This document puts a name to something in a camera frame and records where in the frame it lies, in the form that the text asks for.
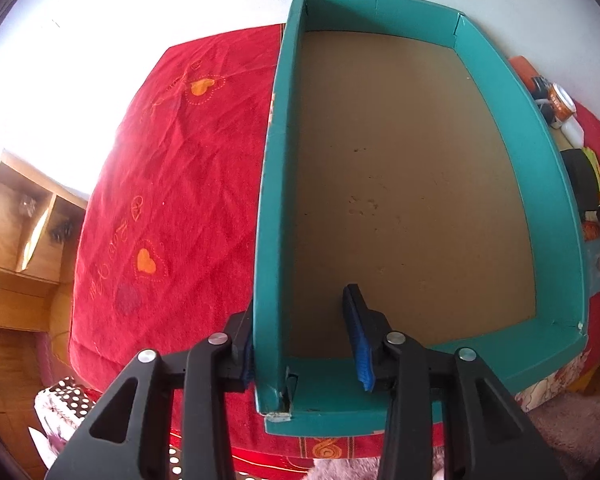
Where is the polka dot fabric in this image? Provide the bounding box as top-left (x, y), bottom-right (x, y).
top-left (28, 376), bottom-right (100, 470)

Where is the pink fluffy rug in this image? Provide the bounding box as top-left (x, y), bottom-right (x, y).
top-left (306, 392), bottom-right (600, 479)

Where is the white earbuds case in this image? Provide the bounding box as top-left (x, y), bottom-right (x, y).
top-left (560, 116), bottom-right (584, 148)

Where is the black round object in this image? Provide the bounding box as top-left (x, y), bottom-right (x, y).
top-left (560, 148), bottom-right (600, 218)

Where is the orange tape roll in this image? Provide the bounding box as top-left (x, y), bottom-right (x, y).
top-left (546, 82), bottom-right (577, 129)

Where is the wooden bedside cabinet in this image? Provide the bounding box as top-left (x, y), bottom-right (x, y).
top-left (0, 152), bottom-right (87, 479)

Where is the red bedspread with hearts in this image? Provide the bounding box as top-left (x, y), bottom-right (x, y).
top-left (69, 24), bottom-right (600, 465)

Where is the teal cardboard box lid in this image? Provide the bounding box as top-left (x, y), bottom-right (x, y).
top-left (253, 0), bottom-right (588, 438)

